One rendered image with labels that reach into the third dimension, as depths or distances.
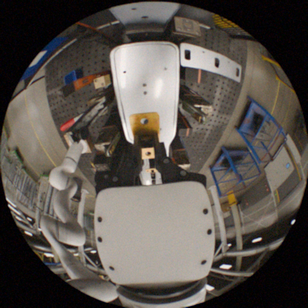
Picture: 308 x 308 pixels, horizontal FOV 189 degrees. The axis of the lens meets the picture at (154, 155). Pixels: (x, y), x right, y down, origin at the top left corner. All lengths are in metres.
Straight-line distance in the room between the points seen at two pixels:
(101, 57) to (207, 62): 0.56
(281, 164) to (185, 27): 7.87
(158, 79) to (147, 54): 0.10
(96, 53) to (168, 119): 0.61
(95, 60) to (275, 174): 8.47
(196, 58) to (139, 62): 0.19
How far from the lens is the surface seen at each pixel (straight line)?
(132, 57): 0.37
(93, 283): 0.24
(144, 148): 0.17
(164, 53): 0.38
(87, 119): 0.29
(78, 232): 0.49
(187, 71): 0.41
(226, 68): 0.48
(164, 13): 0.29
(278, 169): 8.03
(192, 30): 0.37
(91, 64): 0.75
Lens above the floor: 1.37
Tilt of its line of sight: 41 degrees down
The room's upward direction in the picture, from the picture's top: 174 degrees clockwise
